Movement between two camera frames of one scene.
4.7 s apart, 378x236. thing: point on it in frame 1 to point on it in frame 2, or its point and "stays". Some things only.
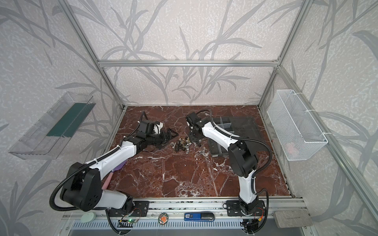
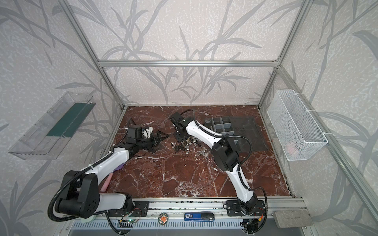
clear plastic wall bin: x=48 y=136 stays
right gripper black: x=191 y=138 to x=178 y=139
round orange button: x=163 y=218 stays
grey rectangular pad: x=292 y=218 stays
